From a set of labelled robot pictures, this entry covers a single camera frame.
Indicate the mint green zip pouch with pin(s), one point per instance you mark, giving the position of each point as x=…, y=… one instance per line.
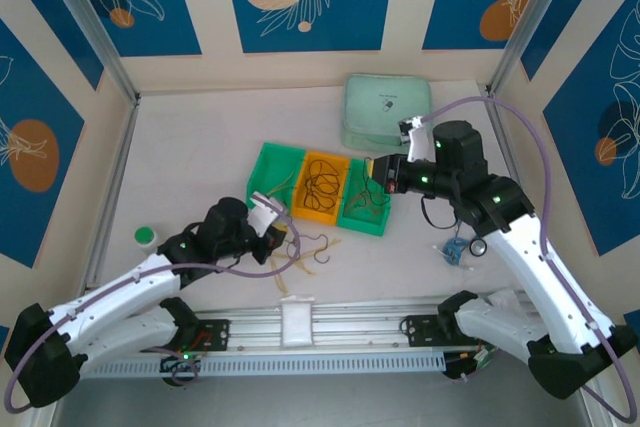
x=375, y=107

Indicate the aluminium frame post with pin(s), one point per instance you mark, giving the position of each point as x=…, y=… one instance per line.
x=90, y=27
x=525, y=12

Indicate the white bottle green cap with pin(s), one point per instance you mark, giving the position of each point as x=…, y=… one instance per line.
x=146, y=238

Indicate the white foam pad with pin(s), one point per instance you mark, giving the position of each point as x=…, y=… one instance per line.
x=297, y=322

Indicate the blue stethoscope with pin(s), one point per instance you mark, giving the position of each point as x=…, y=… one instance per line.
x=455, y=249

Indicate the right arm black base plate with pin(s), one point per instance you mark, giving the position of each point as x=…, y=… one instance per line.
x=420, y=332

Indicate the yellow plastic bin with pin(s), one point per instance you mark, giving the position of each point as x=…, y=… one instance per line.
x=297, y=207

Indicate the aluminium table edge rail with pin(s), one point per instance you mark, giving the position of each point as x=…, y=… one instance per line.
x=117, y=172
x=497, y=122

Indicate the clear plastic bag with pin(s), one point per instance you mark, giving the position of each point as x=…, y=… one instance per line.
x=505, y=298

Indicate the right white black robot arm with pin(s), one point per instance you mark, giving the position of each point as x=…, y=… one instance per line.
x=530, y=272

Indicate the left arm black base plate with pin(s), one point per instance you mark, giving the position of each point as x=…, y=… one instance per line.
x=215, y=334

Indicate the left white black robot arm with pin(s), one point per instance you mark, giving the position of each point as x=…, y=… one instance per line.
x=115, y=292

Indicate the pile of rubber bands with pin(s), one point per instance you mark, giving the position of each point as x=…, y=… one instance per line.
x=300, y=264

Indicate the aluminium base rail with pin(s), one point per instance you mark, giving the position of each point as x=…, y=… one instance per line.
x=360, y=319

